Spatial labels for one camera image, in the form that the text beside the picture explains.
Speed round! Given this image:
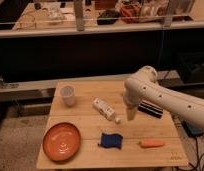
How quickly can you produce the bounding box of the white plastic cup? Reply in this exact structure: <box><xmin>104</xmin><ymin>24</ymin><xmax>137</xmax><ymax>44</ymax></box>
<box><xmin>60</xmin><ymin>86</ymin><xmax>75</xmax><ymax>107</ymax></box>

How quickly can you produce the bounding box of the orange plate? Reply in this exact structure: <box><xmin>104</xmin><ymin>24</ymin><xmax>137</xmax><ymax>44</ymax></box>
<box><xmin>42</xmin><ymin>122</ymin><xmax>81</xmax><ymax>162</ymax></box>

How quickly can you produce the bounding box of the black power adapter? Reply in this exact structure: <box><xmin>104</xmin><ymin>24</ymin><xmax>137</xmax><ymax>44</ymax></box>
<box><xmin>182</xmin><ymin>121</ymin><xmax>204</xmax><ymax>137</ymax></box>

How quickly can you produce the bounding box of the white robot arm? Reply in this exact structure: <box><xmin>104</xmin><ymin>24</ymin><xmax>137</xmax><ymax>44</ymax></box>
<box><xmin>123</xmin><ymin>66</ymin><xmax>204</xmax><ymax>129</ymax></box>

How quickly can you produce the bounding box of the blue cloth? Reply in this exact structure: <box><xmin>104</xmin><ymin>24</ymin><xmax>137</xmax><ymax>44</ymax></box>
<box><xmin>98</xmin><ymin>133</ymin><xmax>123</xmax><ymax>149</ymax></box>

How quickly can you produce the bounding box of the wooden background workbench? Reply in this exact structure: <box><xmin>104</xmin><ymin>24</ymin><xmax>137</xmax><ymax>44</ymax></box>
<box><xmin>0</xmin><ymin>0</ymin><xmax>204</xmax><ymax>38</ymax></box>

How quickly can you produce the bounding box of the white bottle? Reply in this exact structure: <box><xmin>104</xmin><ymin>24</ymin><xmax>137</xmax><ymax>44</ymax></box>
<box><xmin>92</xmin><ymin>98</ymin><xmax>120</xmax><ymax>124</ymax></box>

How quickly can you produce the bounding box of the black bag on bench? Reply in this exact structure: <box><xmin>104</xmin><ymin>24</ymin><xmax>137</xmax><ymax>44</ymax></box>
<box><xmin>97</xmin><ymin>10</ymin><xmax>120</xmax><ymax>25</ymax></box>

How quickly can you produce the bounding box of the orange carrot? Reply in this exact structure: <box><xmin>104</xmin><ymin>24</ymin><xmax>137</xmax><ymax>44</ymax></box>
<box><xmin>139</xmin><ymin>140</ymin><xmax>165</xmax><ymax>148</ymax></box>

